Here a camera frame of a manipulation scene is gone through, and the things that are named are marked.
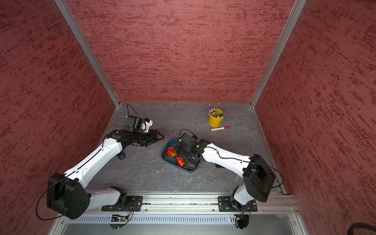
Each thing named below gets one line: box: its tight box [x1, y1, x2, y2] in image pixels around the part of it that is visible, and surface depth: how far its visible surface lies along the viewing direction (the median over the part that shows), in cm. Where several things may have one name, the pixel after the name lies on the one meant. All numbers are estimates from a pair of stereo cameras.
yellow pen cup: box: [208, 107, 225, 128], surface depth 103 cm
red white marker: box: [210, 126, 230, 132], surface depth 105 cm
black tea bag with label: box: [182, 159, 200, 171], surface depth 85 cm
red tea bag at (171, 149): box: [164, 145, 175, 158], surface depth 91 cm
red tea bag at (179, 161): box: [175, 156, 186, 168], surface depth 84 cm
